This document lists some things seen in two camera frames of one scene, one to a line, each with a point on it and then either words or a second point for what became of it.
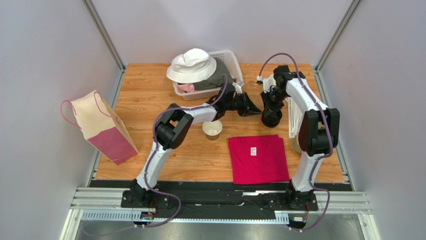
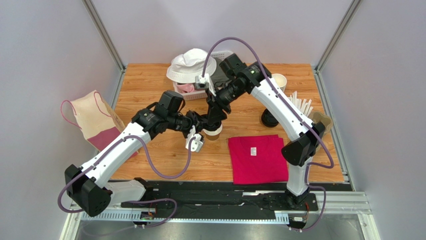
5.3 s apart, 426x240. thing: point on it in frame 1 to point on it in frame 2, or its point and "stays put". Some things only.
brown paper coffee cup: x=212 y=129 stays put
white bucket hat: x=194 y=65 stays put
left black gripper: x=248 y=108 to x=195 y=120
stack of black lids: x=271 y=118 stays put
